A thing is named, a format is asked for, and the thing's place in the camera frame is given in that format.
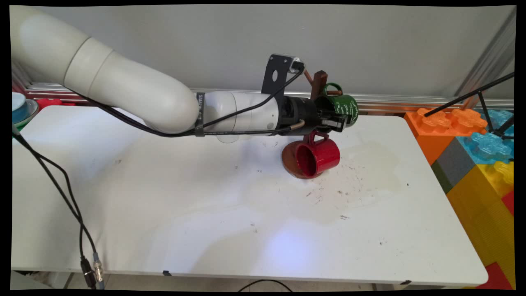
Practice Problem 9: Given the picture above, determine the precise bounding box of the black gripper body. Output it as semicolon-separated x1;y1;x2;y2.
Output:
284;97;321;136

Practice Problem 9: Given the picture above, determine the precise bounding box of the green enamel mug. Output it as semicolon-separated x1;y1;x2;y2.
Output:
314;82;359;128

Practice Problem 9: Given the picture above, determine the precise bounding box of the red enamel mug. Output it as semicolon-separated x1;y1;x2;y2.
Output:
295;129;341;178

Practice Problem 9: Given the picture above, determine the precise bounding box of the brown wooden mug tree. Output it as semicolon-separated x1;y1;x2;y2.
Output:
281;69;342;180

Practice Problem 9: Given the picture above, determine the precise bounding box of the white glass mug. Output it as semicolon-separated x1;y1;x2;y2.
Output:
215;123;240;144

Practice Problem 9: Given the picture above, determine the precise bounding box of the orange toy building block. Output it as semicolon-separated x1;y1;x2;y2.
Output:
405;108;487;165

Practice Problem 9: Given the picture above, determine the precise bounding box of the grey toy building block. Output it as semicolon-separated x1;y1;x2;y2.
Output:
431;138;477;194

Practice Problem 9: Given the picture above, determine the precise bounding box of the black tripod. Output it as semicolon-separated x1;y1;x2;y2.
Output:
423;72;515;138

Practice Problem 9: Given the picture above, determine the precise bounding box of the blue toy building block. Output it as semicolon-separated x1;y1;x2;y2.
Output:
456;109;514;165

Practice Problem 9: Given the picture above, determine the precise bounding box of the yellow toy building block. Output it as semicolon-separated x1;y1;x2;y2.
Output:
446;160;515;288

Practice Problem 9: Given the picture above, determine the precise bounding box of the red toy building block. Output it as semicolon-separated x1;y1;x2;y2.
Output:
477;262;514;290

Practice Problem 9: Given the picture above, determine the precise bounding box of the flat red object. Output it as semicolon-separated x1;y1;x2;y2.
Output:
36;98;75;109

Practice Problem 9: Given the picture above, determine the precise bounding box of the blue bowl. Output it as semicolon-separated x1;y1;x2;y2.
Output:
12;92;28;124

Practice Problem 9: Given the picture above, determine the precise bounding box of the black camera cable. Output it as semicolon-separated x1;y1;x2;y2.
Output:
68;62;307;138

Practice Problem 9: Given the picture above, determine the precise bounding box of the black camera mounting plate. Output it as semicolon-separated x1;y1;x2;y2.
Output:
261;54;305;104

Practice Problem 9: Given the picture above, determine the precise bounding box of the aluminium rail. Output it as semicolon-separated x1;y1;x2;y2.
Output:
25;82;514;116

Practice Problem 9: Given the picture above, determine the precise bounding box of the grey cable strap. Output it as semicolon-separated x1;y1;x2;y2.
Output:
195;92;206;138

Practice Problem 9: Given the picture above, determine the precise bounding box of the aluminium frame post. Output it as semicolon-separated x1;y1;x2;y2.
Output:
454;8;516;99

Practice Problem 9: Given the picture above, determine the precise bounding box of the black floor cable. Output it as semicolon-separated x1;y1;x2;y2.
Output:
238;280;293;293

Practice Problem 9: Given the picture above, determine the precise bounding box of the black cable silver connector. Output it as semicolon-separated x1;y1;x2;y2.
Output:
12;125;106;290

